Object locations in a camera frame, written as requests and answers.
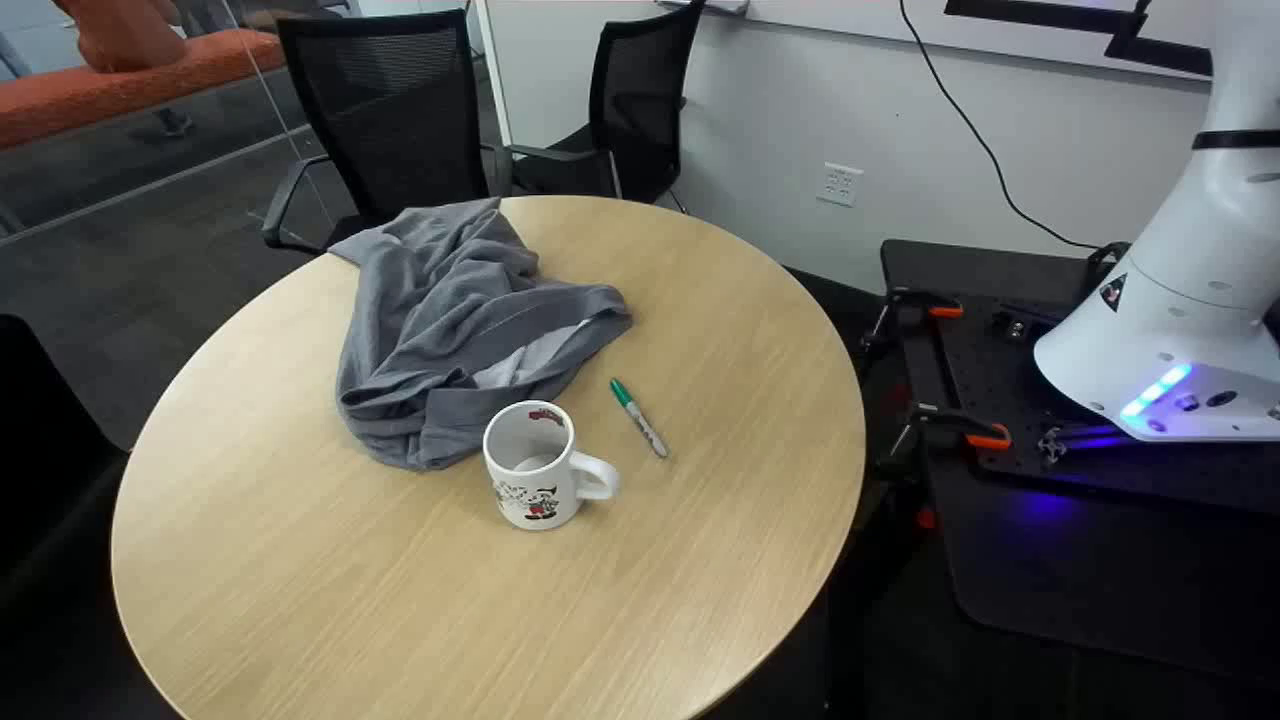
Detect grey cloth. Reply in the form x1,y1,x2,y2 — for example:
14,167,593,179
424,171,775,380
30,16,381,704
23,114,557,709
329,198,635,472

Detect black robot stand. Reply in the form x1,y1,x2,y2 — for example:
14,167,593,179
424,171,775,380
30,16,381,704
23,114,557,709
878,238,1280,673

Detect orange bench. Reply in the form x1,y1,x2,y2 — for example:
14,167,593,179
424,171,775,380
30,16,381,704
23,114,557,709
0,26,294,151

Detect orange handled black clamp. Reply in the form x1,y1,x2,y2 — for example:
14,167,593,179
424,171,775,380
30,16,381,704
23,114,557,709
857,290,969,354
878,398,1015,472

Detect green capped grey pen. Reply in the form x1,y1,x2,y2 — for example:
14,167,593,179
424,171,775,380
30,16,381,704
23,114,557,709
604,378,678,466

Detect white wall outlet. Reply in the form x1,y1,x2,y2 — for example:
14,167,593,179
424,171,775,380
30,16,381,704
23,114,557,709
818,161,870,211

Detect reddish brown cushion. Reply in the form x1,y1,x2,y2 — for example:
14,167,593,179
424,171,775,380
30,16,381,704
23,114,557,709
52,0,194,78

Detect black wall cable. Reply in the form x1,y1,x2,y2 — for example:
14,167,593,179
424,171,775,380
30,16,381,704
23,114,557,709
891,0,1111,255

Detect black mesh office chair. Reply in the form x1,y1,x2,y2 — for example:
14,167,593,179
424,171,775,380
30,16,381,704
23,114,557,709
503,0,713,210
256,3,514,255

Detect white printed mug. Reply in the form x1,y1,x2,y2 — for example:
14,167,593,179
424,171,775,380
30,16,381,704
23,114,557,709
482,398,624,534

